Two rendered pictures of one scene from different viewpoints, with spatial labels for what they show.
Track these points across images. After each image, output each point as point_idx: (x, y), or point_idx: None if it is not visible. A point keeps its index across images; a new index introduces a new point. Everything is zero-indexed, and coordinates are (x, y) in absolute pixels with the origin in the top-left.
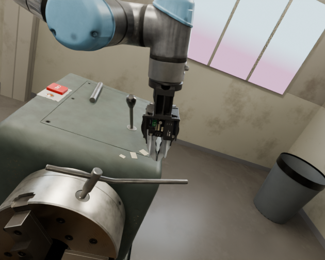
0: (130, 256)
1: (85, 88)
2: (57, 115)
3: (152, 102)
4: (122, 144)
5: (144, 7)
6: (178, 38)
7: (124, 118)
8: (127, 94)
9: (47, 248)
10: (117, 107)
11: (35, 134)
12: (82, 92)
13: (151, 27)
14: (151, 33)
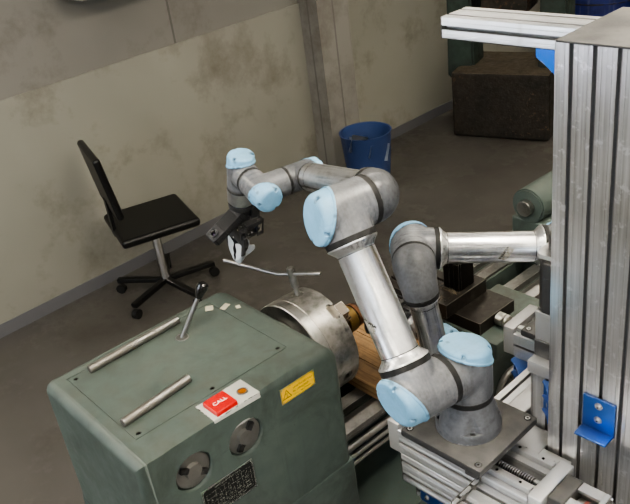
0: None
1: (165, 414)
2: (260, 355)
3: (240, 226)
4: (222, 318)
5: (256, 168)
6: (248, 168)
7: (172, 352)
8: (89, 406)
9: None
10: (155, 373)
11: (299, 335)
12: (181, 403)
13: None
14: None
